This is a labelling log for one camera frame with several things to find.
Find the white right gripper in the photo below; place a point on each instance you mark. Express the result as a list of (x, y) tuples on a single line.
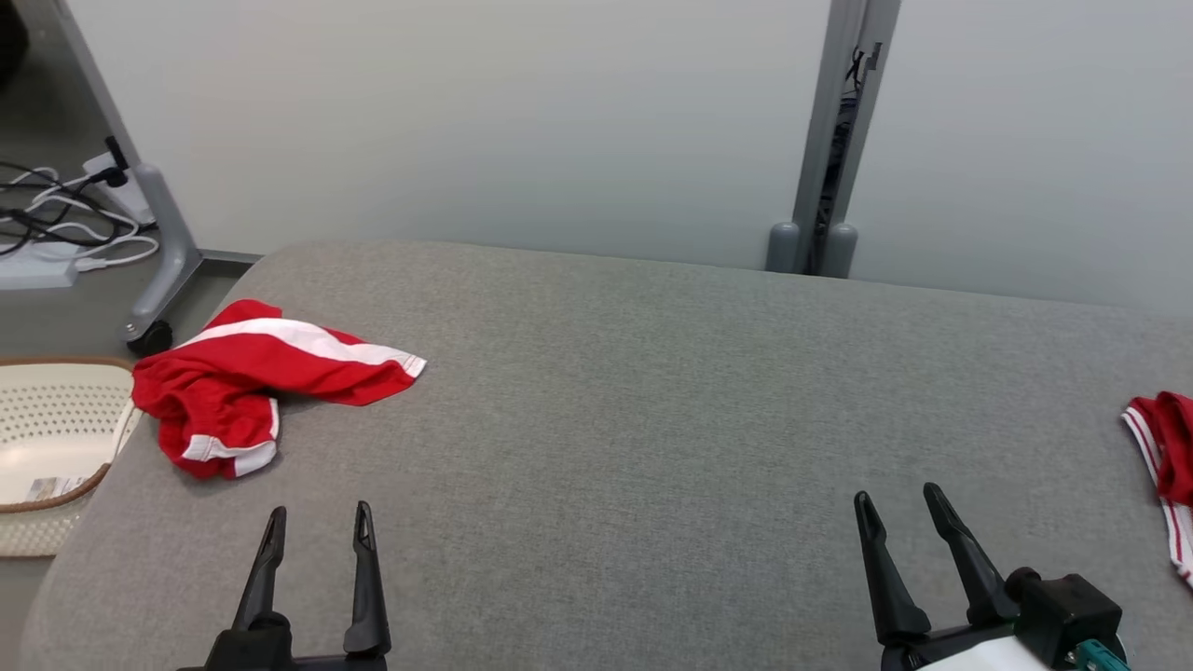
[(960, 652)]

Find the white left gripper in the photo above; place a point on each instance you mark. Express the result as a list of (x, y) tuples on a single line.
[(252, 652)]

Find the red shorts with white stripe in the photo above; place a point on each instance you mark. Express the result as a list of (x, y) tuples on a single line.
[(242, 373)]

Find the red shirt with white sleeves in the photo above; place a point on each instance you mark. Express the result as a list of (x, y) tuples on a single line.
[(1170, 447)]

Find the white perforated laundry basket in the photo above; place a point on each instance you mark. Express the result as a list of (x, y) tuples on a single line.
[(47, 419)]

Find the grey partition foot with caster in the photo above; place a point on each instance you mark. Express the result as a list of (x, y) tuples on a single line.
[(172, 261)]

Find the white power strip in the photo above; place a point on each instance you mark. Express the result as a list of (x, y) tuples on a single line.
[(33, 270)]

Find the white charger with black plug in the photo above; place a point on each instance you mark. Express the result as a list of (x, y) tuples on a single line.
[(126, 196)]

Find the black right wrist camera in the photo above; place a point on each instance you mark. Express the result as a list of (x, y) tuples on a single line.
[(1072, 606)]

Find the grey partition base rail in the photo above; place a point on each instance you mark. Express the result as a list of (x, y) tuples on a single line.
[(228, 257)]

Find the grey metal partition post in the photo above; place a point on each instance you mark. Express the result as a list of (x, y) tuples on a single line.
[(834, 140)]

